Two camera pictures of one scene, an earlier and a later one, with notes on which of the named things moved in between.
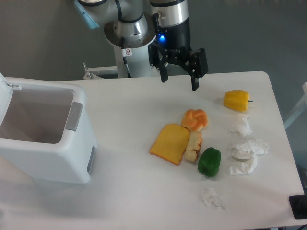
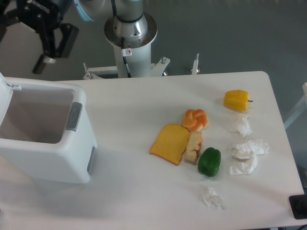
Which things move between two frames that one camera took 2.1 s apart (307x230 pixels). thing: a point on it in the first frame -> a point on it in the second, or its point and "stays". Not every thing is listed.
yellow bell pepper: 237,99 stays
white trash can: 48,136 stays
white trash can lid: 6,91 stays
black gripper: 175,40 -> 42,16
